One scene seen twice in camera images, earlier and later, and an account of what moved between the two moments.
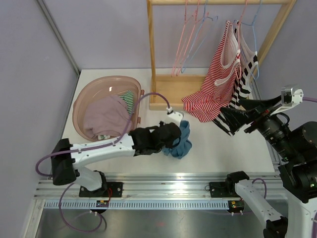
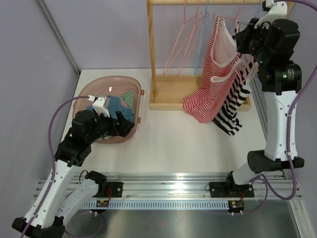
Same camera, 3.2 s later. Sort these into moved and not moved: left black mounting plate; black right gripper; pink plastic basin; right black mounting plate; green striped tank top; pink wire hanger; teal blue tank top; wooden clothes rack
Moved: teal blue tank top; pink wire hanger; black right gripper
Not moved: pink plastic basin; green striped tank top; right black mounting plate; left black mounting plate; wooden clothes rack
